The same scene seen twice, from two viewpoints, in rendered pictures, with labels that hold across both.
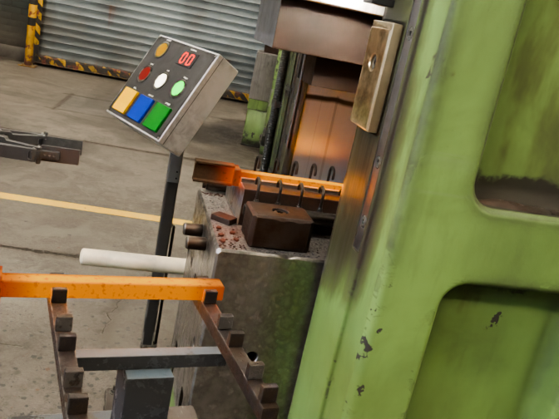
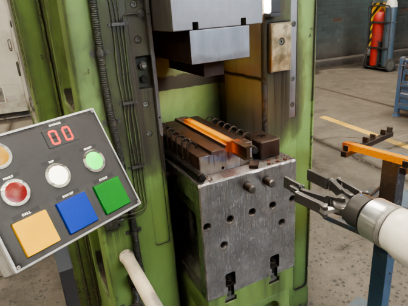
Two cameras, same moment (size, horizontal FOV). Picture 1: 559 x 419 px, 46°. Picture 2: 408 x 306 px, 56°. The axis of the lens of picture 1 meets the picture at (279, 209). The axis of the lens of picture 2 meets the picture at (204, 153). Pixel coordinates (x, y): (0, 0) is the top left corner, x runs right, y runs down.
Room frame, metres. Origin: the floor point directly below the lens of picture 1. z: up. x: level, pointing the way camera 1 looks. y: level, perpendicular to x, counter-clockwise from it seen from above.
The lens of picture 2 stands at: (1.63, 1.25, 1.43)
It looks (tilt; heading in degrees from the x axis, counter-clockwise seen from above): 21 degrees down; 260
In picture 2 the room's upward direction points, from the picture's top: 4 degrees counter-clockwise
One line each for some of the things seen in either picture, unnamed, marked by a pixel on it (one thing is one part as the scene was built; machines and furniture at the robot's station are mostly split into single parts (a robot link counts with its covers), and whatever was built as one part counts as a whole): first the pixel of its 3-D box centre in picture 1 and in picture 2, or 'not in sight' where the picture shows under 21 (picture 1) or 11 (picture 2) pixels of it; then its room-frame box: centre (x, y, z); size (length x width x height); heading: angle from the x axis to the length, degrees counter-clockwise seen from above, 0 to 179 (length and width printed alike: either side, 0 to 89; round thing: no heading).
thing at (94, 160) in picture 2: (178, 88); (94, 160); (1.74, 0.33, 1.09); 0.05 x 0.03 x 0.04; 16
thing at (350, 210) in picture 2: not in sight; (353, 207); (1.19, 0.58, 1.00); 0.09 x 0.08 x 0.07; 106
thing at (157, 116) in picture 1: (158, 118); (111, 195); (1.71, 0.36, 1.01); 0.07 x 0.05 x 0.07; 40
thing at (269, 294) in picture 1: (311, 320); (214, 199); (1.36, -0.12, 0.69); 0.56 x 0.38 x 0.45; 106
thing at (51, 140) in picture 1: (64, 145); (293, 186); (1.27, 0.45, 1.00); 0.07 x 0.01 x 0.03; 106
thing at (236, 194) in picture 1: (326, 202); (198, 141); (1.41, -0.10, 0.96); 0.42 x 0.20 x 0.09; 106
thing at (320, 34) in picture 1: (364, 38); (190, 41); (1.41, -0.10, 1.32); 0.42 x 0.20 x 0.10; 106
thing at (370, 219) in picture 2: not in sight; (380, 221); (1.17, 0.65, 1.00); 0.09 x 0.06 x 0.09; 16
